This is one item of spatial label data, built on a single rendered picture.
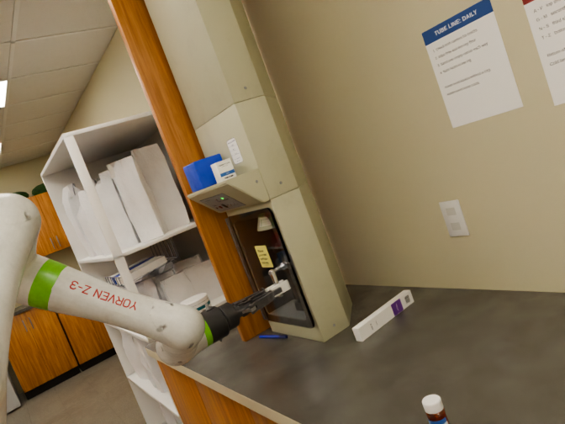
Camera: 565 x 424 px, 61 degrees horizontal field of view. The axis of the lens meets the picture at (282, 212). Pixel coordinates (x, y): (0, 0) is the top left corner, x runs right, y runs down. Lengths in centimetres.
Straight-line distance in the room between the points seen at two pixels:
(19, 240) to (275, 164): 73
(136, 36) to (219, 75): 45
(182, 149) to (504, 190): 104
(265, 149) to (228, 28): 37
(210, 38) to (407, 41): 56
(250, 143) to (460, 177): 62
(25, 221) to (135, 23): 93
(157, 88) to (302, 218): 69
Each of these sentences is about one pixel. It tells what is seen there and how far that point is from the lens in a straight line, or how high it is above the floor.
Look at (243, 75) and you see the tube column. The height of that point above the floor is 178.
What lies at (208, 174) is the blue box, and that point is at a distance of 155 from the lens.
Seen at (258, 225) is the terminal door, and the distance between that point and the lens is 152.
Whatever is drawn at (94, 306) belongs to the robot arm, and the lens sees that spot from 122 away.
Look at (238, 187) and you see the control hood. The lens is 138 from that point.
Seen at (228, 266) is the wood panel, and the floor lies 122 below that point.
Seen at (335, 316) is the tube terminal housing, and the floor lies 99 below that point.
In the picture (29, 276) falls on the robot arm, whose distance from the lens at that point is 124.
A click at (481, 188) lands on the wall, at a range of 146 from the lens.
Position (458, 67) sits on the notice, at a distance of 141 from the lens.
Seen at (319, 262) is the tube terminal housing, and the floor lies 117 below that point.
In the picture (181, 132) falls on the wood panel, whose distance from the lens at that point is 176.
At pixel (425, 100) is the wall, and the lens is 148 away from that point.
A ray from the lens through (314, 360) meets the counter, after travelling 145.
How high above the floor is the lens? 151
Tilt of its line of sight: 6 degrees down
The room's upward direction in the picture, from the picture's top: 21 degrees counter-clockwise
